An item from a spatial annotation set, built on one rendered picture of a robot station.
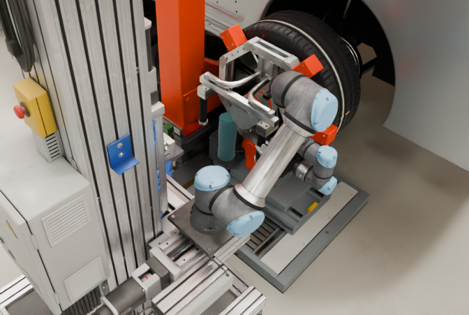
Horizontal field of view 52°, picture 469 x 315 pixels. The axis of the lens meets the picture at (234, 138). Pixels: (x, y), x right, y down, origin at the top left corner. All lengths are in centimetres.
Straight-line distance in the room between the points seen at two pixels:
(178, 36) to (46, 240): 116
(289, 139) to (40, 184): 71
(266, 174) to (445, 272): 163
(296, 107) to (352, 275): 144
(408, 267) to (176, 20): 176
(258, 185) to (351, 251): 137
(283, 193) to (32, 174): 157
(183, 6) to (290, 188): 116
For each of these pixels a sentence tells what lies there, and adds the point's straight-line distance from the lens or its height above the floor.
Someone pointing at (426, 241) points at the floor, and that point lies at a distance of 297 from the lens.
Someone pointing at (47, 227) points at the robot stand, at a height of 117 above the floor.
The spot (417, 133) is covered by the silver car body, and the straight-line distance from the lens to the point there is 230.
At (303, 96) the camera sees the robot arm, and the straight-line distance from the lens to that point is 143.
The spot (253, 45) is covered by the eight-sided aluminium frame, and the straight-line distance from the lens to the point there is 207.
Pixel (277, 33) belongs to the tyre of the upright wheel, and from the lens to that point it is 208.
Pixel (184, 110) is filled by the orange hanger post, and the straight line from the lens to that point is 244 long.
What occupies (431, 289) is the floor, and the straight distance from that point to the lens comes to 280.
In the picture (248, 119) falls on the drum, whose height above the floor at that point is 86.
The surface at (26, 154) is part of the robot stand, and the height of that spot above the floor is 123.
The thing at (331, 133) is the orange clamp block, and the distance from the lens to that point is 205.
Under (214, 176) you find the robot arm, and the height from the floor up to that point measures 105.
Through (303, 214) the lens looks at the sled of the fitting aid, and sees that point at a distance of 265.
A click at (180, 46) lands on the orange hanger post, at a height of 102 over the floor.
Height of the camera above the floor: 221
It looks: 43 degrees down
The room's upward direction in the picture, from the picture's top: 4 degrees clockwise
